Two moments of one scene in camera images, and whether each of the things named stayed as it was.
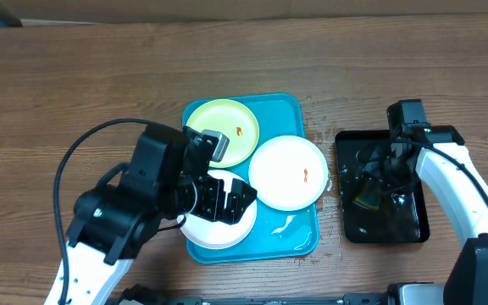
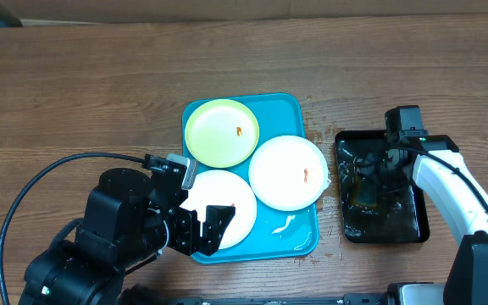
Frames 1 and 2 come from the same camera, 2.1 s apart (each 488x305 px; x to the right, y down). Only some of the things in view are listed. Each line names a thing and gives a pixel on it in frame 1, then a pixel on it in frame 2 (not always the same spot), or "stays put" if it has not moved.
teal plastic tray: x=277 y=235 stays put
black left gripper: x=215 y=211 to x=209 y=243
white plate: x=218 y=235 stays put
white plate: x=288 y=173 stays put
